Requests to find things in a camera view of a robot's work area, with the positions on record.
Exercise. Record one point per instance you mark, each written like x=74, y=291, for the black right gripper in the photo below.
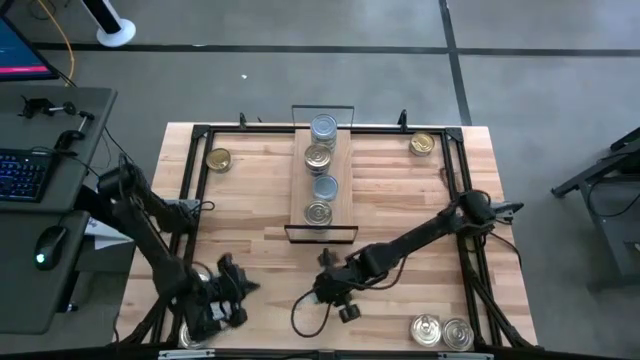
x=340, y=285

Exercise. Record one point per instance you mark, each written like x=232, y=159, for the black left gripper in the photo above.
x=205, y=310

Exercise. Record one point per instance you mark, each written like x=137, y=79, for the green label can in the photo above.
x=324, y=127
x=325, y=188

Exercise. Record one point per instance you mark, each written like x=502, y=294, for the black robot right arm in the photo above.
x=420, y=235

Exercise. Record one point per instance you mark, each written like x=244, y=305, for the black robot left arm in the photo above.
x=150, y=240

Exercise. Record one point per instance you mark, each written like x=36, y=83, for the white-green label can, gold lid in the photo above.
x=422, y=143
x=219, y=160

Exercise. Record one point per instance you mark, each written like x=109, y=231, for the white paper sheet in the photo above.
x=102, y=237

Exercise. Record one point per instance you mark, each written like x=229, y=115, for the black computer mouse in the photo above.
x=50, y=247

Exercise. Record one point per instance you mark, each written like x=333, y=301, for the grey desk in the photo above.
x=30, y=300

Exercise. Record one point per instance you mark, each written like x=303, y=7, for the black backlit keyboard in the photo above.
x=22, y=175

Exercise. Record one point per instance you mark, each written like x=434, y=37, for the black metal cart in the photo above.
x=615, y=235

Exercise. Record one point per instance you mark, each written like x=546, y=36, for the black desk clamp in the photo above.
x=37, y=106

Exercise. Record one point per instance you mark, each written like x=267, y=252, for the white round-base pole stand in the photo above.
x=117, y=32

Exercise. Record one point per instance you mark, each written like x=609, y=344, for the computer monitor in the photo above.
x=20, y=55

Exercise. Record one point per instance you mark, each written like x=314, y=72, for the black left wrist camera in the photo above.
x=231, y=267

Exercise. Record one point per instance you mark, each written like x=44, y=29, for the silver mounting bracket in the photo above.
x=185, y=354
x=465, y=356

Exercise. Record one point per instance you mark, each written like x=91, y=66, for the silver corner bracket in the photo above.
x=182, y=202

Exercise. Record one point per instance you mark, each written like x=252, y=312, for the black aluminium rig frame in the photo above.
x=250, y=129

